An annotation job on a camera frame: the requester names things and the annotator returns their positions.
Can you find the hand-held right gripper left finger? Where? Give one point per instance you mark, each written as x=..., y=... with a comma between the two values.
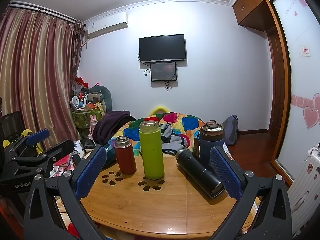
x=90, y=172

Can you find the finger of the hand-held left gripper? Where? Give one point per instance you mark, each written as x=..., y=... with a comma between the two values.
x=57, y=148
x=37, y=136

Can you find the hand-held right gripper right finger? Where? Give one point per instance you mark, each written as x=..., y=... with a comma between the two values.
x=225, y=172

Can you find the black thermos cup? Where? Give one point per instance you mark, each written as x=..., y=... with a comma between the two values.
x=197, y=172

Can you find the navy cup with brown lid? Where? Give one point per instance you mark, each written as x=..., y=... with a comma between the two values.
x=208, y=146

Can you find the red thermos cup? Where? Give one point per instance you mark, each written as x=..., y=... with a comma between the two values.
x=125, y=157

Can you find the green tall cup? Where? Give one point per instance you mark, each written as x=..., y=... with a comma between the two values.
x=151, y=152

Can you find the yellow plush toy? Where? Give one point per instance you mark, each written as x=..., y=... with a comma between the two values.
x=26, y=132

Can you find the black mesh chair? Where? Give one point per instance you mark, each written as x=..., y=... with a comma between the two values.
x=12, y=125

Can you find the black pouch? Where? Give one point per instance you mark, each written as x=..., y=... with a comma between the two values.
x=88, y=143

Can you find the green storage basket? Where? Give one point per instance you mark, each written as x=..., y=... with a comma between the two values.
x=83, y=118

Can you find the grey backpack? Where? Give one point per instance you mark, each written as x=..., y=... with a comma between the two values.
x=231, y=130

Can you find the pink bunny toy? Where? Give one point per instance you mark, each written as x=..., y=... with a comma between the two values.
x=93, y=122

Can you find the dark purple cloth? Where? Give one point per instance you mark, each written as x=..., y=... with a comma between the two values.
x=110, y=127

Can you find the pink striped curtain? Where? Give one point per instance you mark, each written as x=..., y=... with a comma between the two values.
x=40, y=80

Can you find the colourful patchwork quilt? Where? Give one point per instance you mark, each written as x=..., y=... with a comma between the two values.
x=190, y=125

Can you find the grey striped garment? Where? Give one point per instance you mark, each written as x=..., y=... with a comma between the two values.
x=172, y=140

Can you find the red paper bag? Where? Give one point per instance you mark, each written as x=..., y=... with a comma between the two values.
x=80, y=81

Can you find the grey plush cushion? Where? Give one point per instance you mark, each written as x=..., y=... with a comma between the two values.
x=106, y=97

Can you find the white suitcase with stickers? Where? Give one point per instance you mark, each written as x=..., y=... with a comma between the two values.
x=307, y=187

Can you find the yellow curved rim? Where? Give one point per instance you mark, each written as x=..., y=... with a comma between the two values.
x=160, y=108

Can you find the frosted wardrobe door with hearts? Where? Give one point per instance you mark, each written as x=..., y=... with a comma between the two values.
x=300, y=85

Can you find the dark curtain rod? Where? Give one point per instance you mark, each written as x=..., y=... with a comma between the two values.
x=42, y=11

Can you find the white air conditioner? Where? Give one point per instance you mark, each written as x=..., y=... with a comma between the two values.
x=107, y=25

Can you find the wooden overhead cabinet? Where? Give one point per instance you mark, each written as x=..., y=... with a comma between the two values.
x=252, y=5

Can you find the small wall monitor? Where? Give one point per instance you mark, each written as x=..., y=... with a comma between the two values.
x=163, y=71

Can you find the black wall television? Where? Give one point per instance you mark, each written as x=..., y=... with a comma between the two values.
x=162, y=48

